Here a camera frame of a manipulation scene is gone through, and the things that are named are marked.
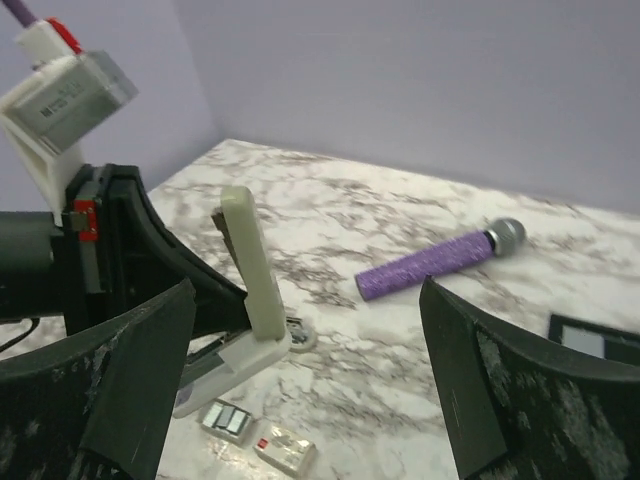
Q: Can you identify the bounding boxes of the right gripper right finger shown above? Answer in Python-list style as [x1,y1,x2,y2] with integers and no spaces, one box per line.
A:
[419,280,639,479]

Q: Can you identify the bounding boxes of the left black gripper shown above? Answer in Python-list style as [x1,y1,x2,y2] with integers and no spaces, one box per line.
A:
[1,164,250,339]

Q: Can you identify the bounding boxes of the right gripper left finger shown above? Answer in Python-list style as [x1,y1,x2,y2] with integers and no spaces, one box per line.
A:
[1,280,196,479]

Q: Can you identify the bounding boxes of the open staple tray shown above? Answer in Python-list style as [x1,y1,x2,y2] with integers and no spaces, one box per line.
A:
[200,400,253,445]

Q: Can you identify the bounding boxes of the black white checkerboard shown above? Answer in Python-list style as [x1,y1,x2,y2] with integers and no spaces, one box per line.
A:
[547,314,640,366]

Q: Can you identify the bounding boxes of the white staple box sleeve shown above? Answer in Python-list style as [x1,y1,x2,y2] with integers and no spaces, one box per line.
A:
[253,423,317,479]

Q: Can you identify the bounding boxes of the purple glitter microphone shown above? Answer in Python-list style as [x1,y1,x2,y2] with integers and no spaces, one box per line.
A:
[354,218,527,301]

